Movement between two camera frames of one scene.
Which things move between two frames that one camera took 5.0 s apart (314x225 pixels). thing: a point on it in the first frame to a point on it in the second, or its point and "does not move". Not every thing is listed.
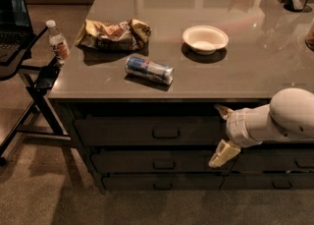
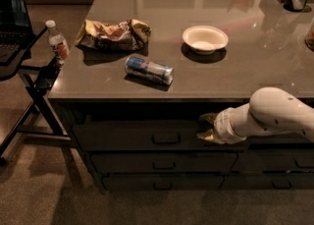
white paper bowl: x=205 y=39 does not move
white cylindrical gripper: x=235 y=128 to x=223 y=125
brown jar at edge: x=309 y=38 does not move
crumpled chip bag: x=131 y=34 does not move
